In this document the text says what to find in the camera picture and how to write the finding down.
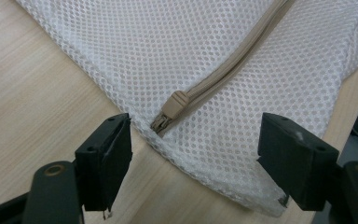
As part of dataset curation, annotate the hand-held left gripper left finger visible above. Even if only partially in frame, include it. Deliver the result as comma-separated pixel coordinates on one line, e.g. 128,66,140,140
75,112,133,220

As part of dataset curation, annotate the white mesh laundry bag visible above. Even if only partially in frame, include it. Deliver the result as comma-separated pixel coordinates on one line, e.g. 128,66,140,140
14,0,358,217

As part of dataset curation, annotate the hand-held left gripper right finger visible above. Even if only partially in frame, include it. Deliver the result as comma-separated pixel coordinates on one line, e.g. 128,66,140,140
256,112,340,212

